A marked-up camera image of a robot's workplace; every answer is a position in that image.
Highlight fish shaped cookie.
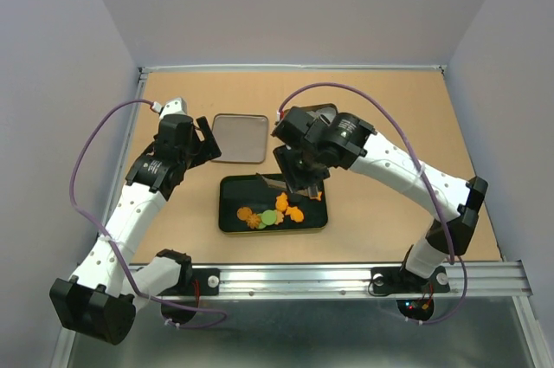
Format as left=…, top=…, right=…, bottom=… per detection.
left=312, top=191, right=323, bottom=202

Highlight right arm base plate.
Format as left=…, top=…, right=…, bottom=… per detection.
left=369, top=266, right=450, bottom=296

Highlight aluminium rail frame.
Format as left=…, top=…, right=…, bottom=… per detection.
left=53, top=68, right=552, bottom=367

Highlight grey tin lid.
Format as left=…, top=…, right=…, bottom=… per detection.
left=212, top=113, right=269, bottom=165

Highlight gold cookie tin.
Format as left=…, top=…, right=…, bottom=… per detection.
left=300, top=103, right=338, bottom=123

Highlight lower chocolate chip cookie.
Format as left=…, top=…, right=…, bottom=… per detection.
left=236, top=207, right=253, bottom=221

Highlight lower swirl cookie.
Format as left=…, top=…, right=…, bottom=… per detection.
left=245, top=214, right=261, bottom=229

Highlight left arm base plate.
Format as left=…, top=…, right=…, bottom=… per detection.
left=161, top=268, right=221, bottom=297

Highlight metal tongs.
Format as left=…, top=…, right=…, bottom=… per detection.
left=255, top=171, right=319, bottom=200

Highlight green sandwich cookie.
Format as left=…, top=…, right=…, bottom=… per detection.
left=259, top=210, right=277, bottom=226

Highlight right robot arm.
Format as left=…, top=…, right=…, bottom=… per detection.
left=272, top=107, right=488, bottom=290

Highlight purple cable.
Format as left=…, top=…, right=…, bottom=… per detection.
left=277, top=83, right=468, bottom=326
left=69, top=100, right=228, bottom=329

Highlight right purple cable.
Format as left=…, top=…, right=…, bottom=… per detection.
left=277, top=83, right=468, bottom=326

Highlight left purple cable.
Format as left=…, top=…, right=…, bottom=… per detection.
left=69, top=100, right=228, bottom=329

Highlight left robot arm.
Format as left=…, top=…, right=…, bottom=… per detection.
left=49, top=113, right=221, bottom=345

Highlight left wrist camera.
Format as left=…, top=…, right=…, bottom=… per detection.
left=150, top=97, right=187, bottom=119

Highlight black serving tray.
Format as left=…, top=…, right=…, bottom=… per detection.
left=218, top=174, right=328, bottom=234

